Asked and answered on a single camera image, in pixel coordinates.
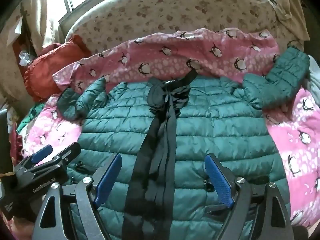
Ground green cloth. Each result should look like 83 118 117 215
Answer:
16 104 45 135

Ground cream curtain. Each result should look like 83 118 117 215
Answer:
21 0 68 53

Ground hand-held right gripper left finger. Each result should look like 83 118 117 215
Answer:
34 153 122 240

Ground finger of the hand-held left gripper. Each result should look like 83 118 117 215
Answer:
15 145 53 172
51 142 82 167

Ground beige crumpled cloth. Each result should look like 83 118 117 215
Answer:
244 0 310 40

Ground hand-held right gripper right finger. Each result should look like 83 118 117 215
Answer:
204 153 295 240

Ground dark red cloth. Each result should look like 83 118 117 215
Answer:
10 130 25 163

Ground beige floral bed sheet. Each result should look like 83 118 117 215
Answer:
65 0 310 55

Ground pink penguin print blanket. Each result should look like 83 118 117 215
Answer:
21 27 320 230

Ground teal quilted puffer jacket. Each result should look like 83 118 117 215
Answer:
57 46 310 240

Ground grey fleece cloth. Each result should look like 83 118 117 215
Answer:
304 55 320 98

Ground red ruffled pillow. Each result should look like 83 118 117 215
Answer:
25 35 92 103

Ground clear crumpled plastic bag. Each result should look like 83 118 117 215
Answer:
19 49 35 67

